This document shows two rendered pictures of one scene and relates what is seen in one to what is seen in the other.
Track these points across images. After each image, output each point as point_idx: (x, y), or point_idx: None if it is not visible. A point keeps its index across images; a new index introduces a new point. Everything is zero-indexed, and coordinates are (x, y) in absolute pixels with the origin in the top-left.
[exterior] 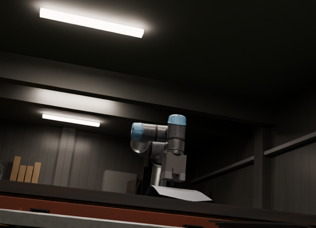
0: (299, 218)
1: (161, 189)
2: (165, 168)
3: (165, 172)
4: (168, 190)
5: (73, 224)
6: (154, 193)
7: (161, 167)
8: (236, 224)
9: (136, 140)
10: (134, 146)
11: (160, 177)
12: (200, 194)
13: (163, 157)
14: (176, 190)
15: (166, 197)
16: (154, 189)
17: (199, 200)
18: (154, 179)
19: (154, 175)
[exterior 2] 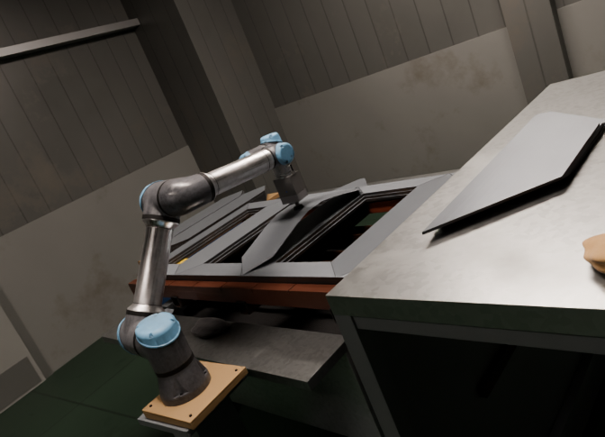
0: None
1: (337, 195)
2: (303, 186)
3: (305, 190)
4: (335, 195)
5: None
6: (293, 221)
7: (295, 188)
8: None
9: (266, 169)
10: (228, 187)
11: (299, 199)
12: (315, 197)
13: (293, 177)
14: (325, 196)
15: (277, 228)
16: (302, 213)
17: (345, 190)
18: (169, 254)
19: (170, 246)
